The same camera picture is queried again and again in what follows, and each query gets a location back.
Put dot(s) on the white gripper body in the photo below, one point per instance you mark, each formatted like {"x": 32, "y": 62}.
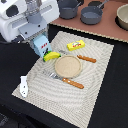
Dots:
{"x": 26, "y": 18}

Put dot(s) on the light blue milk carton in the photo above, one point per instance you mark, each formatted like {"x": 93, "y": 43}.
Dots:
{"x": 41, "y": 45}

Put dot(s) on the yellow butter block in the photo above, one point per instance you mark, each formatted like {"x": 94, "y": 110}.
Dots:
{"x": 75, "y": 45}

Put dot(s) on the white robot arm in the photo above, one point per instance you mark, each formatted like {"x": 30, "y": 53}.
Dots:
{"x": 26, "y": 18}

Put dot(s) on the dark grey pot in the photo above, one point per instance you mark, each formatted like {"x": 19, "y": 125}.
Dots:
{"x": 68, "y": 8}

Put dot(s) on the yellow toy banana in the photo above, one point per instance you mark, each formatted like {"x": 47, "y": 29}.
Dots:
{"x": 51, "y": 55}

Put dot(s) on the round wooden plate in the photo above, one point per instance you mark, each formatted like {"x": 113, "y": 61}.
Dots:
{"x": 68, "y": 66}

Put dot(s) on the dark grey saucepan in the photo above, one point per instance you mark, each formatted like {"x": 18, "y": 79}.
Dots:
{"x": 92, "y": 15}

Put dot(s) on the beige woven placemat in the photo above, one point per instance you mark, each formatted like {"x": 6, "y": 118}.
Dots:
{"x": 63, "y": 100}

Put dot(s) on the beige bowl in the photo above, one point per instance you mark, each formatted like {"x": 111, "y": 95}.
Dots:
{"x": 122, "y": 14}

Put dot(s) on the knife with wooden handle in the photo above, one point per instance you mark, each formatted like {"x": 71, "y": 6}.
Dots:
{"x": 79, "y": 56}

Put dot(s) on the fork with wooden handle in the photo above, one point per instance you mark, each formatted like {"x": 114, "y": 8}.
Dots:
{"x": 66, "y": 80}

